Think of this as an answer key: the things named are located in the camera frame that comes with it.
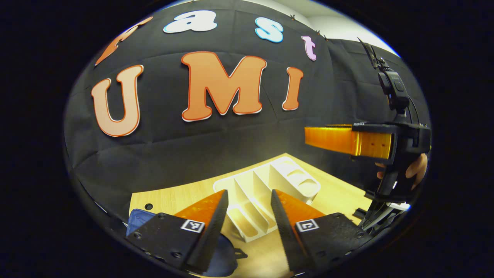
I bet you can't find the blue schoolbag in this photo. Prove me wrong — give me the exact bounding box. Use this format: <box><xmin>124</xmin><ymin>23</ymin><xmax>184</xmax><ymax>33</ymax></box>
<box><xmin>125</xmin><ymin>208</ymin><xmax>247</xmax><ymax>278</ymax></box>

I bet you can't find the white bookshelf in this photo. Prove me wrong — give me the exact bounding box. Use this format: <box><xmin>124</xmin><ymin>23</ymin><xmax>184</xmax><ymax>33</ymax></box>
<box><xmin>213</xmin><ymin>156</ymin><xmax>321</xmax><ymax>243</ymax></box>

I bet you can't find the white metal bar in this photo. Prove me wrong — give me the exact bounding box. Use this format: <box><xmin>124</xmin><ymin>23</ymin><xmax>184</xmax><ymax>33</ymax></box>
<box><xmin>380</xmin><ymin>203</ymin><xmax>410</xmax><ymax>228</ymax></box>

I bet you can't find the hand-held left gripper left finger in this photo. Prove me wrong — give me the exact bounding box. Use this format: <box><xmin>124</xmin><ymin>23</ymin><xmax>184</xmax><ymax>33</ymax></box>
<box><xmin>125</xmin><ymin>189</ymin><xmax>229</xmax><ymax>275</ymax></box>

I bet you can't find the row of small cloth clips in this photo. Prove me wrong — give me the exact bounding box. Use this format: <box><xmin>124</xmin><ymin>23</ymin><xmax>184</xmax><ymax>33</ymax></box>
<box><xmin>289</xmin><ymin>14</ymin><xmax>329</xmax><ymax>40</ymax></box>

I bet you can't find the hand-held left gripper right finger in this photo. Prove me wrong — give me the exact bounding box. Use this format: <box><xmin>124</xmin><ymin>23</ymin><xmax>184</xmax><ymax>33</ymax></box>
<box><xmin>270</xmin><ymin>189</ymin><xmax>373</xmax><ymax>273</ymax></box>

